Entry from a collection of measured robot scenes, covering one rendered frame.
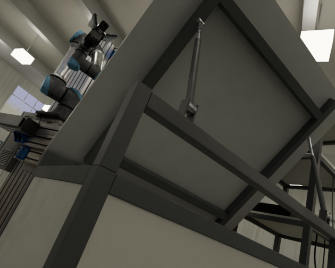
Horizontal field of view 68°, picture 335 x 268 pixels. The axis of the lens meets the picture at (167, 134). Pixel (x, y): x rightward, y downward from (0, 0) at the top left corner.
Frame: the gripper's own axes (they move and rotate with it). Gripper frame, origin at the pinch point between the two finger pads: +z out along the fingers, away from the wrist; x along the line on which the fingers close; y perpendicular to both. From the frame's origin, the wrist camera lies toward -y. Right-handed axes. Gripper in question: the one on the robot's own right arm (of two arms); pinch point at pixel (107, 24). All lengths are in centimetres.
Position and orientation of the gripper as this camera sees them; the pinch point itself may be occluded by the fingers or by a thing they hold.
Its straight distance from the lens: 142.7
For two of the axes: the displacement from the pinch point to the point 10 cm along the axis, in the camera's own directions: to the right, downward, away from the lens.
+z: 6.2, -0.9, -7.8
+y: -4.2, 8.0, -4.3
